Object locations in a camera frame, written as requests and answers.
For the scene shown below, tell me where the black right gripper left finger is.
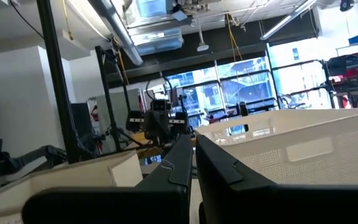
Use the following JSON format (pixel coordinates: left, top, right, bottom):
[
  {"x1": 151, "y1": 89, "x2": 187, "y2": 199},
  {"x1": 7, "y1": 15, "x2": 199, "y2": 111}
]
[{"x1": 22, "y1": 134, "x2": 194, "y2": 224}]

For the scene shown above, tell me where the grey ceiling duct pipe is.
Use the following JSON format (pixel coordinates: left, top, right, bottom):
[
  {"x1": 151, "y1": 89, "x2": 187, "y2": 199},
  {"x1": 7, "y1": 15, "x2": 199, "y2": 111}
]
[{"x1": 87, "y1": 0, "x2": 145, "y2": 66}]

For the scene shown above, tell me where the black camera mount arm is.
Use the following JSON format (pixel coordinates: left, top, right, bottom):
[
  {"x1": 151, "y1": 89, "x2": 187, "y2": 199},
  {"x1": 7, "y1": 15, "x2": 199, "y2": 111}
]
[{"x1": 0, "y1": 136, "x2": 68, "y2": 185}]

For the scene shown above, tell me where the black aluminium frame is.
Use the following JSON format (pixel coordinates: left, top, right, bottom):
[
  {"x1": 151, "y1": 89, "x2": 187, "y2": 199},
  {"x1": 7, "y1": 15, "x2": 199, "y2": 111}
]
[{"x1": 35, "y1": 0, "x2": 80, "y2": 165}]

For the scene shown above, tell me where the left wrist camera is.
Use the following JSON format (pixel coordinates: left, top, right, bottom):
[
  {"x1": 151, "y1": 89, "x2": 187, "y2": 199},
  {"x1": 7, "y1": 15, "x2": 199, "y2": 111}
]
[{"x1": 149, "y1": 99, "x2": 172, "y2": 112}]

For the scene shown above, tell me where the large glass window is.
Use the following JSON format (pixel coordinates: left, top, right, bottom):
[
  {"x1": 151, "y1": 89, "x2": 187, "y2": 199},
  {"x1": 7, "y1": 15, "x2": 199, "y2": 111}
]
[
  {"x1": 267, "y1": 40, "x2": 334, "y2": 110},
  {"x1": 165, "y1": 57, "x2": 279, "y2": 129}
]

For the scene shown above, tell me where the clear plastic storage tote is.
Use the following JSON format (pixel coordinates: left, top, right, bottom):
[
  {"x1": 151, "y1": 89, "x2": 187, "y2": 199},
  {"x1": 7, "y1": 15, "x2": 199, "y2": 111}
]
[
  {"x1": 135, "y1": 0, "x2": 178, "y2": 18},
  {"x1": 131, "y1": 27, "x2": 185, "y2": 56}
]

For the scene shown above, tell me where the grey partition panel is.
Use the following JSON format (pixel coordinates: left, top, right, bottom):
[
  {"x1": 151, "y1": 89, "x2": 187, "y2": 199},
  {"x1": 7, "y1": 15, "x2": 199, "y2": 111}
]
[{"x1": 95, "y1": 88, "x2": 142, "y2": 153}]

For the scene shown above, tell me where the black tripod stand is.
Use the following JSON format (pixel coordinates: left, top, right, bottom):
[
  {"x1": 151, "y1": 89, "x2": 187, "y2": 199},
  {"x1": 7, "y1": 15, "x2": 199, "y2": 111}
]
[{"x1": 94, "y1": 45, "x2": 142, "y2": 154}]

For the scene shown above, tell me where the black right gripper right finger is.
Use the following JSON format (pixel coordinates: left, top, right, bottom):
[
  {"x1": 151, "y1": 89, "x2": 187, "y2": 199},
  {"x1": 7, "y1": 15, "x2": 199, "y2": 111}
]
[{"x1": 195, "y1": 134, "x2": 358, "y2": 224}]

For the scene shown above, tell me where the white pendant lamp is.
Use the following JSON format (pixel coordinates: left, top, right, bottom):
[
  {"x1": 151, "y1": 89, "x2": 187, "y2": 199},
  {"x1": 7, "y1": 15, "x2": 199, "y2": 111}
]
[{"x1": 196, "y1": 17, "x2": 210, "y2": 52}]

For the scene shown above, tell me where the long ceiling light fixture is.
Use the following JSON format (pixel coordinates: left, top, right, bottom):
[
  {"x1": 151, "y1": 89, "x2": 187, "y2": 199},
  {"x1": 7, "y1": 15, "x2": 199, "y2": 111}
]
[{"x1": 259, "y1": 0, "x2": 318, "y2": 41}]

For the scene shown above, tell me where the white perforated plastic laundry basket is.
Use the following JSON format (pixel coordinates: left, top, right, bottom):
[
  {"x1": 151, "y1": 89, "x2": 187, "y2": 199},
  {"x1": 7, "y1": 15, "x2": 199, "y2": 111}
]
[{"x1": 194, "y1": 108, "x2": 358, "y2": 187}]

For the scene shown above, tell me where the yellow hanging cord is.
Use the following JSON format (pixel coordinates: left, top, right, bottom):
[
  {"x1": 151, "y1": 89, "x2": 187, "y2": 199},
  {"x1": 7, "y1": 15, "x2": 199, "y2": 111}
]
[{"x1": 225, "y1": 12, "x2": 244, "y2": 62}]

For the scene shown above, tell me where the beige fabric storage bin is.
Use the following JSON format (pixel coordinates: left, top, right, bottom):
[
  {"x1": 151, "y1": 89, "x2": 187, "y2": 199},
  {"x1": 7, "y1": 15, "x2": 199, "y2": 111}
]
[{"x1": 0, "y1": 150, "x2": 144, "y2": 224}]

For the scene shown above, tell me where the shelf rack with red items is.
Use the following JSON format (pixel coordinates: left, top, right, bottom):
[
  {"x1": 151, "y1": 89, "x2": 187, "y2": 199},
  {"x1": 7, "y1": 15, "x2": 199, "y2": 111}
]
[{"x1": 321, "y1": 49, "x2": 358, "y2": 110}]

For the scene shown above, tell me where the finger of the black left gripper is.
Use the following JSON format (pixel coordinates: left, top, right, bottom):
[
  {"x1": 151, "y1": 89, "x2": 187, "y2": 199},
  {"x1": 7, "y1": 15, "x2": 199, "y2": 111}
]
[
  {"x1": 144, "y1": 115, "x2": 157, "y2": 141},
  {"x1": 156, "y1": 115, "x2": 170, "y2": 141}
]

